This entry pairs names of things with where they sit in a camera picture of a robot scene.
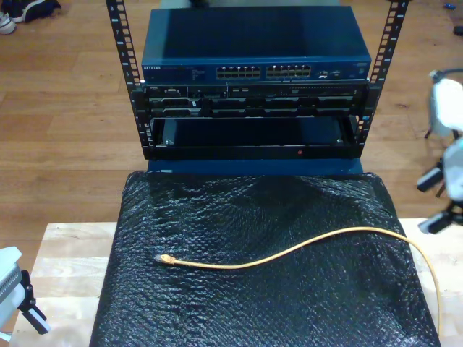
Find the black perforated rack frame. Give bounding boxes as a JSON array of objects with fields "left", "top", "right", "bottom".
[{"left": 105, "top": 0, "right": 412, "bottom": 162}]

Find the black server chassis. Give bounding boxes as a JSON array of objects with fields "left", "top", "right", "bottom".
[{"left": 132, "top": 82, "right": 377, "bottom": 120}]

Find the blue network switch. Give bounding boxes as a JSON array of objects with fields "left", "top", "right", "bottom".
[{"left": 140, "top": 6, "right": 373, "bottom": 85}]

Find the blue metal base panel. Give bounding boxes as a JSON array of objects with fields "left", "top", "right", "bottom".
[{"left": 147, "top": 158, "right": 365, "bottom": 178}]

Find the dark sneaker white sole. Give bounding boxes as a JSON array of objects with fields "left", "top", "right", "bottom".
[{"left": 7, "top": 0, "right": 62, "bottom": 25}]

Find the black bubble wrap mat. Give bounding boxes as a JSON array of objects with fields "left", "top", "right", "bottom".
[{"left": 89, "top": 171, "right": 441, "bottom": 347}]

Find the yellow network cable clear plug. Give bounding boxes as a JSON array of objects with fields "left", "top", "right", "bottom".
[{"left": 154, "top": 226, "right": 444, "bottom": 335}]

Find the black rack shelf tray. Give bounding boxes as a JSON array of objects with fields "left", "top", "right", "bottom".
[{"left": 143, "top": 116, "right": 362, "bottom": 162}]

